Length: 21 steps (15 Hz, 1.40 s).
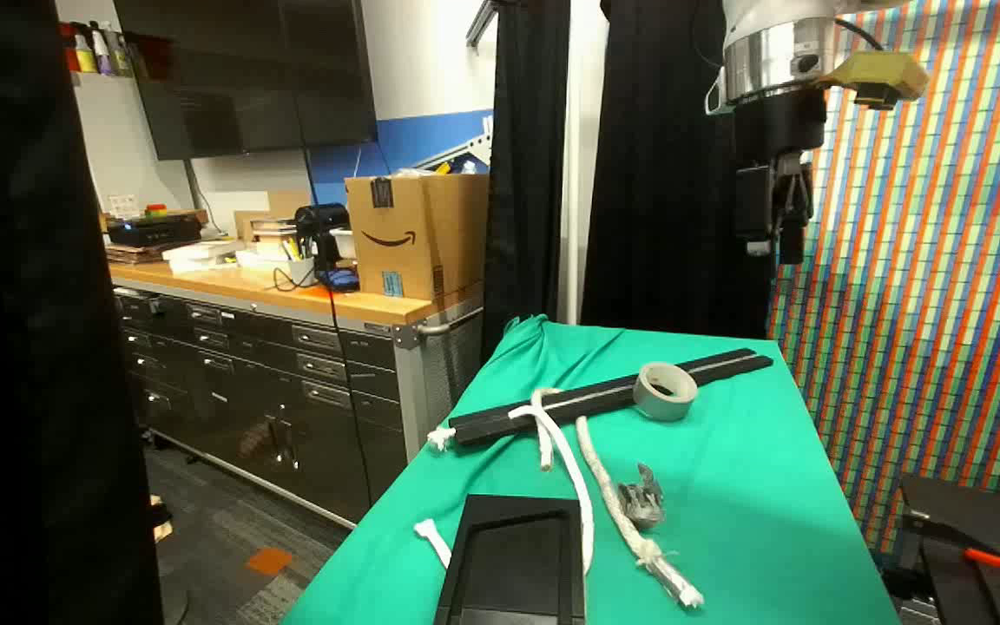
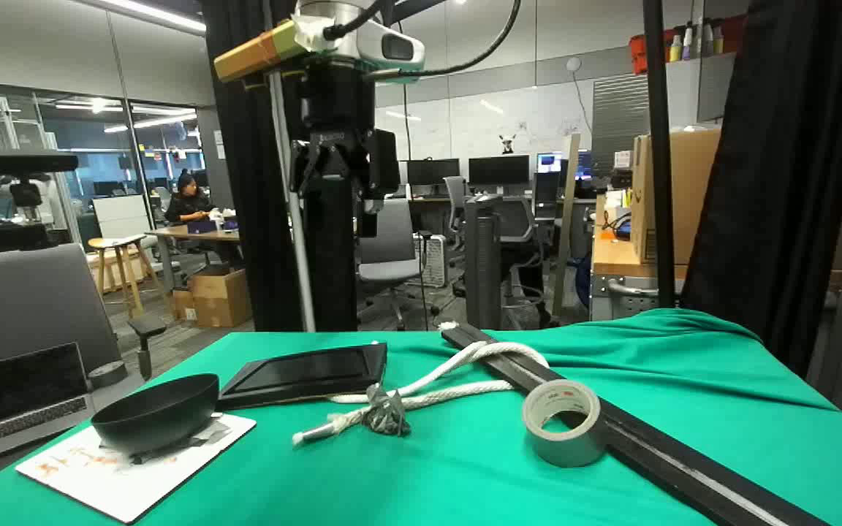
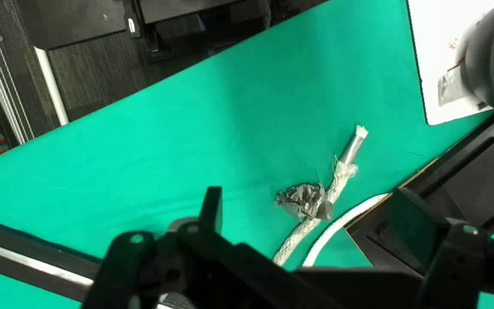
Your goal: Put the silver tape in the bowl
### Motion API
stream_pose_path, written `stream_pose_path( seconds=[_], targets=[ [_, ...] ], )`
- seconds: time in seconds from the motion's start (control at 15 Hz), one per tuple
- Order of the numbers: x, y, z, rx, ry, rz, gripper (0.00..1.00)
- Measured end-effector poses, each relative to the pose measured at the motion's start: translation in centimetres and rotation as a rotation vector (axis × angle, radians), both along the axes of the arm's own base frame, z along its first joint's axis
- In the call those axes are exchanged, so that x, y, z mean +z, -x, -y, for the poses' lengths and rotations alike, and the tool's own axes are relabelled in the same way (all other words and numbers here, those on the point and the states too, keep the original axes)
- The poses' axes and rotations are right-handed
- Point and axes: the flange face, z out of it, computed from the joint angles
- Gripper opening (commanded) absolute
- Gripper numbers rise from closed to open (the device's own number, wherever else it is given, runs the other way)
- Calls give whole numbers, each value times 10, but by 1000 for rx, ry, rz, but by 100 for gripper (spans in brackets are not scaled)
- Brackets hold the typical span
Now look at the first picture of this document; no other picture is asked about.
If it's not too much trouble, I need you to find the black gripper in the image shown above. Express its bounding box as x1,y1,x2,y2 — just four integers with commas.
734,88,827,264

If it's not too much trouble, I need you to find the silver duct tape roll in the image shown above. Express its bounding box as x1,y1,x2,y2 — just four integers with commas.
633,360,696,420

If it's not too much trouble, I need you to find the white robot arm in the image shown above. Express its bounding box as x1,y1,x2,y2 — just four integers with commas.
705,0,832,264

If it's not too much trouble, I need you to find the black curtain behind robot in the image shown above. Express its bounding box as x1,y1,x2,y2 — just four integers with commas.
583,0,772,338

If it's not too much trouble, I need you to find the black curtain centre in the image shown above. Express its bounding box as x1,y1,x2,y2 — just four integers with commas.
481,0,568,351

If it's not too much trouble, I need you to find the green table cloth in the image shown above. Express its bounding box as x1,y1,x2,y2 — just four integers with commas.
286,360,896,625

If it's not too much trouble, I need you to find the small grey metal clip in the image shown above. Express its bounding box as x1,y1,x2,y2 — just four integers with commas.
617,468,663,530

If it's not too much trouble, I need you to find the long black bar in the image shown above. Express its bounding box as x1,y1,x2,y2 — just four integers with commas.
426,349,772,449

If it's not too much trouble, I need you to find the brown cardboard box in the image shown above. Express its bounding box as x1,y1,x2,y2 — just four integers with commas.
347,173,490,310

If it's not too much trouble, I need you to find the black rectangular tray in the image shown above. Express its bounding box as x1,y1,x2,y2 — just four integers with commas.
433,493,583,625

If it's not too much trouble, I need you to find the black device on counter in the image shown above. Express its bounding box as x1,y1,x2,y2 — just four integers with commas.
294,206,356,293

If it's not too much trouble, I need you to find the wooden top drawer cabinet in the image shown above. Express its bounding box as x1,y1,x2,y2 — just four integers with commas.
112,264,481,529

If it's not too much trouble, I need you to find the black curtain left foreground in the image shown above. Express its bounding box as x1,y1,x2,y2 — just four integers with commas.
0,0,163,625

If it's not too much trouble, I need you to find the olive wrist camera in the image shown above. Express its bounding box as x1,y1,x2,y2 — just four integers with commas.
821,52,928,110

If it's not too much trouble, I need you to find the white knotted rope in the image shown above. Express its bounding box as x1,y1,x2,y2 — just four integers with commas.
412,386,707,615

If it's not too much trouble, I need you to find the black stand with orange handle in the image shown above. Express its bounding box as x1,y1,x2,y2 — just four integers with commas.
883,476,1000,625

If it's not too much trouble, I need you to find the black wall monitor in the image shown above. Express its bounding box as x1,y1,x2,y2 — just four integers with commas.
114,0,374,161

